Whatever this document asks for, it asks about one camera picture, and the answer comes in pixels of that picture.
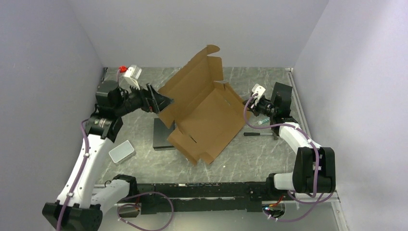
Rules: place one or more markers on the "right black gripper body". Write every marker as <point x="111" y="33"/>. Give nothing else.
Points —
<point x="262" y="107"/>

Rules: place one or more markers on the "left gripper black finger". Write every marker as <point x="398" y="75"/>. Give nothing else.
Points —
<point x="153" y="95"/>
<point x="152" y="107"/>

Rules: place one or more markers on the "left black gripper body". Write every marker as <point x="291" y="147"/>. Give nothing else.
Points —
<point x="135" y="100"/>

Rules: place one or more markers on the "brown cardboard box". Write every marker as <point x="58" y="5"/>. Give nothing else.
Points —
<point x="206" y="111"/>

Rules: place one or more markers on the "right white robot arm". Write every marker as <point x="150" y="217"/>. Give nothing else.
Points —
<point x="314" y="167"/>

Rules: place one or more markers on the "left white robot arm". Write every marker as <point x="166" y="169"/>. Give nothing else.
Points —
<point x="76" y="207"/>

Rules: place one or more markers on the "black square box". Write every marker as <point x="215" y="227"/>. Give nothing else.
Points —
<point x="282" y="96"/>

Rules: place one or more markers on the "white green glue stick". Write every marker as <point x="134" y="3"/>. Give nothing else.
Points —
<point x="263" y="121"/>

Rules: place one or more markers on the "black rectangular block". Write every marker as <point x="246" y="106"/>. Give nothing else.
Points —
<point x="161" y="134"/>

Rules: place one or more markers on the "silver metal tin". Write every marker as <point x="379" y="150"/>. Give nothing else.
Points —
<point x="121" y="152"/>

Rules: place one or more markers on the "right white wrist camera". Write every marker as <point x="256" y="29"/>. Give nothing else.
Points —
<point x="258" y="90"/>

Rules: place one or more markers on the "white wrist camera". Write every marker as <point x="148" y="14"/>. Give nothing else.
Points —
<point x="131" y="75"/>
<point x="258" y="90"/>

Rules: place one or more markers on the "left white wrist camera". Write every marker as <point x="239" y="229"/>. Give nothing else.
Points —
<point x="131" y="75"/>

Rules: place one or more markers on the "black handled claw hammer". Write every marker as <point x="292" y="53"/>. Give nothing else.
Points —
<point x="262" y="132"/>

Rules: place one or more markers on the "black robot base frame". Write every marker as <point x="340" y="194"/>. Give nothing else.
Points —
<point x="198" y="197"/>

